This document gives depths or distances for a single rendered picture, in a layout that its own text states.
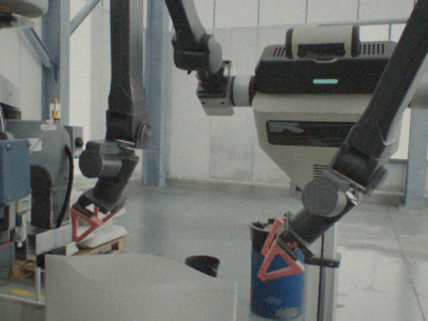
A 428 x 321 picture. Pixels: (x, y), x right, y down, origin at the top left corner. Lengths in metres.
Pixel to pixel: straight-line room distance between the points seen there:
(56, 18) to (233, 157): 4.51
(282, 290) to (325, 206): 2.45
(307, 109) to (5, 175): 0.73
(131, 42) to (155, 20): 9.14
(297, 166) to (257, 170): 7.84
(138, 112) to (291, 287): 2.43
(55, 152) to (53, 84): 5.93
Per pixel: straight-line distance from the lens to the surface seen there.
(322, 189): 0.65
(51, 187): 1.12
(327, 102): 1.11
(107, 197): 0.86
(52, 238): 1.14
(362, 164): 0.72
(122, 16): 0.80
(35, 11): 0.84
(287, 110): 1.09
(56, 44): 7.08
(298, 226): 0.73
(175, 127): 9.66
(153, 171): 9.67
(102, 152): 0.78
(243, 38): 9.33
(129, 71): 0.81
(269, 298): 3.12
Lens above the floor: 1.33
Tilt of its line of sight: 5 degrees down
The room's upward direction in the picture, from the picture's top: 2 degrees clockwise
